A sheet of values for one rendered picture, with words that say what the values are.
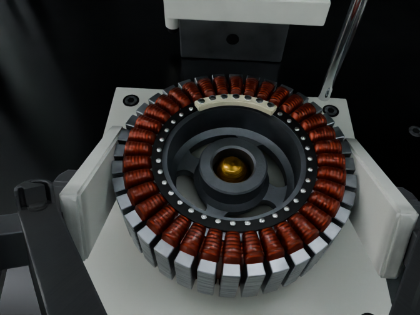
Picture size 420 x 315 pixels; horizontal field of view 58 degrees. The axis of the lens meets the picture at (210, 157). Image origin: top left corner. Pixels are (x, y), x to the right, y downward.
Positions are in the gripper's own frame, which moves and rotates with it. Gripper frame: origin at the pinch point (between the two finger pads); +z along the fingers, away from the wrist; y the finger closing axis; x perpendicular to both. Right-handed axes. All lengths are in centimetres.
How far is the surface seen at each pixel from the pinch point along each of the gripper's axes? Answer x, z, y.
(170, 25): 5.4, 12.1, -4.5
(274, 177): -1.2, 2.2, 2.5
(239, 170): 0.4, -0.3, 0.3
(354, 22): 6.8, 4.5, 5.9
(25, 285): -5.3, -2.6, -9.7
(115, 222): -2.8, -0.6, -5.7
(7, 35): 3.9, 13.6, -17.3
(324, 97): 2.1, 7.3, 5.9
